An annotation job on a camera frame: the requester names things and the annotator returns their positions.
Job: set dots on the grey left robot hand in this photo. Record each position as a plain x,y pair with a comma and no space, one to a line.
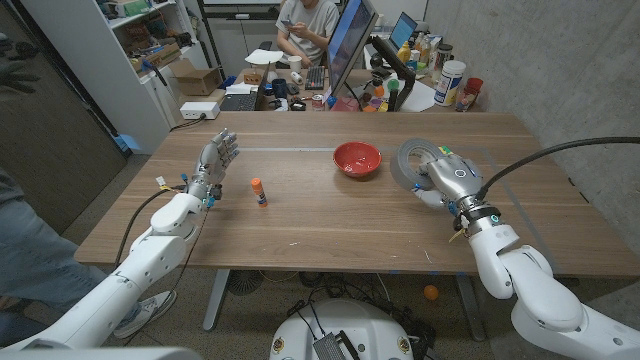
212,162

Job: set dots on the operator left gloved hand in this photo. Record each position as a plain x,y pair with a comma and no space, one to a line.
15,75

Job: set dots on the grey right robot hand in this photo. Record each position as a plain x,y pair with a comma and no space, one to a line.
457,177

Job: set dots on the grey duct tape roll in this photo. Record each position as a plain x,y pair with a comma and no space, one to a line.
400,170

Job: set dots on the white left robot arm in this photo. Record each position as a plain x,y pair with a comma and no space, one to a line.
155,250

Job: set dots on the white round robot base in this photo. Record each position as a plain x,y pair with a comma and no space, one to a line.
350,320

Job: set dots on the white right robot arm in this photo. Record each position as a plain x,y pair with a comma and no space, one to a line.
540,290

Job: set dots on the orange capped glue stick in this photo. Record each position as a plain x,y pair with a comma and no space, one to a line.
259,192

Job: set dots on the red bowl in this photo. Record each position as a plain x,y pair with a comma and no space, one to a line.
357,159

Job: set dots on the small white tape roll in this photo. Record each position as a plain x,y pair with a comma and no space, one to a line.
297,77

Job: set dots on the white power box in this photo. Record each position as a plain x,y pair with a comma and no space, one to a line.
200,110

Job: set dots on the black laptop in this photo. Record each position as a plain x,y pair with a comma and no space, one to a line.
240,101

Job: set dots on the open cardboard box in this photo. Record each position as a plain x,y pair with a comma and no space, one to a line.
197,80

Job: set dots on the white paper sheet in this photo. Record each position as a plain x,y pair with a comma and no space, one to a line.
422,97

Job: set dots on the white shelf unit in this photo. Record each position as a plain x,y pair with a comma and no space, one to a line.
130,120

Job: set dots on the small wooden box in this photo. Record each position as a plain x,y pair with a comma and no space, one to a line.
253,77

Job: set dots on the white plastic canister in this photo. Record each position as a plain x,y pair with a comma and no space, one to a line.
449,82

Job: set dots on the dark blue mug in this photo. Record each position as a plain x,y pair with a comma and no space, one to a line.
279,88

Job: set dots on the green ball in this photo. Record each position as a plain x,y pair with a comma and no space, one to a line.
393,84

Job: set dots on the flat printed cardboard box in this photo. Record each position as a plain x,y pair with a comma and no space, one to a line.
160,56

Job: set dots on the jar with black lid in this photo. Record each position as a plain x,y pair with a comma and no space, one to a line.
443,57

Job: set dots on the soda can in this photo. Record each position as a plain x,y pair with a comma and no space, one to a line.
317,102

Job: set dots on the round black grille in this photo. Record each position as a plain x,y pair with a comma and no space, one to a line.
245,281

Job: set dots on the white paper cup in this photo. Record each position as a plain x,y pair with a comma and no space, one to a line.
295,64

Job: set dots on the grey metal table leg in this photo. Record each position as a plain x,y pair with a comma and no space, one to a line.
470,310
216,300

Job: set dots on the black keyboard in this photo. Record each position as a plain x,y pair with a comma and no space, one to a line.
315,77

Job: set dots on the pink box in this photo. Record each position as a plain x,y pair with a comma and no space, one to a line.
345,104

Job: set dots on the yellow bottle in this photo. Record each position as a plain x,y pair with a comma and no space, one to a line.
404,52

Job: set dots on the green box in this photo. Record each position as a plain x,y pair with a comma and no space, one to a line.
134,8

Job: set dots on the laptop with blue screen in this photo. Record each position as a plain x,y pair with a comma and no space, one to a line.
402,30

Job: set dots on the smartphone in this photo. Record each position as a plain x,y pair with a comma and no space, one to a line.
287,22

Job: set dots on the white sneaker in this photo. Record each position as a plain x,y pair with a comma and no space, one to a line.
150,310

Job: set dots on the large computer monitor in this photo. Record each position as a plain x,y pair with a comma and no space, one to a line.
350,45

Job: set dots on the seated person grey shirt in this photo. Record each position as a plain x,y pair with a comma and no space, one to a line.
315,20

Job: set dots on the operator in jeans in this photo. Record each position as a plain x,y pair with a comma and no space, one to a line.
35,260

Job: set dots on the white robot torso edge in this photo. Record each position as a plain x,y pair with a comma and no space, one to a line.
100,354

